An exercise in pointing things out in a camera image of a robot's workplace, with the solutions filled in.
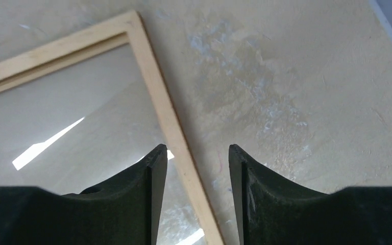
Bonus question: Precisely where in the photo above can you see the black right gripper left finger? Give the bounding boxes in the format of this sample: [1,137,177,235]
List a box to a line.
[0,144,168,244]

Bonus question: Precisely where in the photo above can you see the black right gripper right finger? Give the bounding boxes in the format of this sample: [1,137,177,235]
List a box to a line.
[229,144,392,244]

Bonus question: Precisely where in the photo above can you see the clear acrylic glass pane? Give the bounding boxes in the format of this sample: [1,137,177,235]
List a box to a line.
[0,46,205,244]

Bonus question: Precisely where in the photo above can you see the light wooden picture frame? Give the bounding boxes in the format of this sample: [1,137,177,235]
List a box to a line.
[0,10,224,244]

